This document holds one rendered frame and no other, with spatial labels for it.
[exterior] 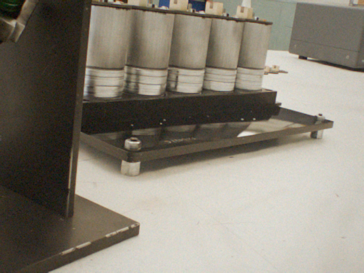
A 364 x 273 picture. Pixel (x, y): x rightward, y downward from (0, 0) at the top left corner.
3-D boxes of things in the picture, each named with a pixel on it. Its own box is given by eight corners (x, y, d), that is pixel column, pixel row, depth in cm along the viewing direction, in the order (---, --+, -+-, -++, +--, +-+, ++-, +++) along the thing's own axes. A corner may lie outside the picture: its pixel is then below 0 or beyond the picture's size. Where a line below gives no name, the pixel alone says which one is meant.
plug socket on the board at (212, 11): (224, 16, 29) (226, 4, 28) (214, 14, 28) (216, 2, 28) (213, 14, 29) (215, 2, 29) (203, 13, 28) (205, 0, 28)
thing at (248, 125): (236, 111, 36) (239, 94, 35) (331, 139, 31) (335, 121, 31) (26, 131, 24) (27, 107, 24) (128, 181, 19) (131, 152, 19)
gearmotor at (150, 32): (172, 112, 26) (186, 9, 25) (136, 116, 25) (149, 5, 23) (140, 102, 28) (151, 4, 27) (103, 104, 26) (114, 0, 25)
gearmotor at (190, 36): (208, 110, 28) (222, 14, 27) (177, 112, 27) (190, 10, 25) (176, 99, 30) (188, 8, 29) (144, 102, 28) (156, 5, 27)
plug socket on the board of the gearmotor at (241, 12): (254, 19, 31) (255, 8, 30) (245, 18, 30) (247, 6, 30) (243, 18, 31) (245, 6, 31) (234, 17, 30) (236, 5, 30)
